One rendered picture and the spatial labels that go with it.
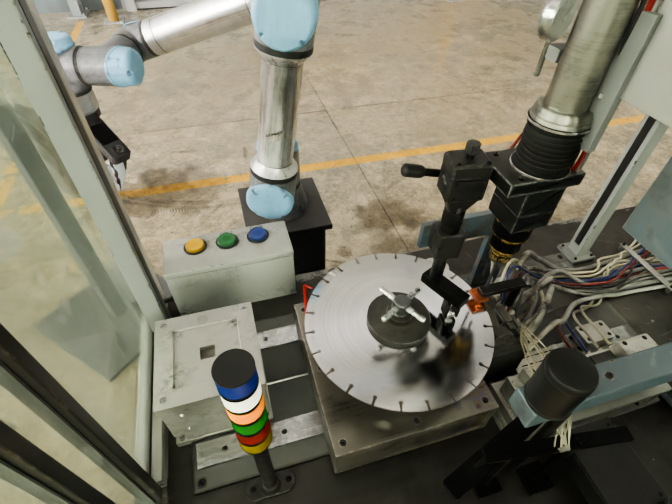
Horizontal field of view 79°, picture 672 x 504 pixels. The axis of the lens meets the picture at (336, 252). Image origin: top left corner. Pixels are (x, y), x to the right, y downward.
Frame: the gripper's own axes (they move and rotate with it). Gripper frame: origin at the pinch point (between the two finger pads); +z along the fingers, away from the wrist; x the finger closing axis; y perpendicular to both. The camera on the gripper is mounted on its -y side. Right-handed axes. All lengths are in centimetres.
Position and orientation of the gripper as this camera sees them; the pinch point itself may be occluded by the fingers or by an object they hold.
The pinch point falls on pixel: (119, 186)
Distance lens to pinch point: 119.0
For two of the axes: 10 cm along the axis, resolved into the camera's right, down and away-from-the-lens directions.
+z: -0.2, 7.0, 7.1
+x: -5.5, 5.8, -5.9
